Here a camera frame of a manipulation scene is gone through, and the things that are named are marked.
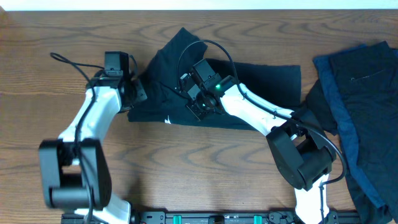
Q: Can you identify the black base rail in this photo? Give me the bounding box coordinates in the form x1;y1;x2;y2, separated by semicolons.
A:
60;210;361;224

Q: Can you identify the dark teal t-shirt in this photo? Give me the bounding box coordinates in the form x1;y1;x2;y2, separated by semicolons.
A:
127;28;302;130

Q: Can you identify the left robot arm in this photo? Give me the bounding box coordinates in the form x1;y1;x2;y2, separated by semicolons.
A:
39;51;147;223

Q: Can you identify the black folded garment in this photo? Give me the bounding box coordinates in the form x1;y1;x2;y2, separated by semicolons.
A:
306;41;397;223

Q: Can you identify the navy blue folded garment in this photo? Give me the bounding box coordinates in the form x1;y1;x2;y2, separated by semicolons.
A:
313;55;385;208

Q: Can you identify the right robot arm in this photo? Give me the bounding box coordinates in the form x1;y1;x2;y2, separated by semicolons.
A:
177;59;336;223

